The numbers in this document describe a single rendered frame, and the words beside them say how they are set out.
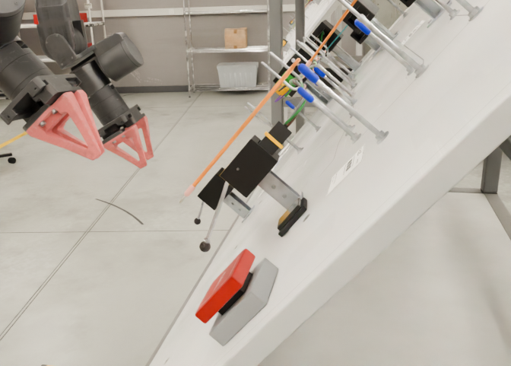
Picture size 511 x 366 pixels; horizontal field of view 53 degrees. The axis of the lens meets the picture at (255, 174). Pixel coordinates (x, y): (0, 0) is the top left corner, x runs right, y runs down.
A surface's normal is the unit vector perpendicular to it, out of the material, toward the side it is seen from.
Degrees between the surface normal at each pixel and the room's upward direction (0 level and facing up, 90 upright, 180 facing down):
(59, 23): 90
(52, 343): 0
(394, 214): 90
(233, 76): 95
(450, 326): 0
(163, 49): 90
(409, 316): 0
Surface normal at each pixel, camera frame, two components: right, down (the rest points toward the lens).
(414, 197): -0.21, 0.32
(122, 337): -0.03, -0.95
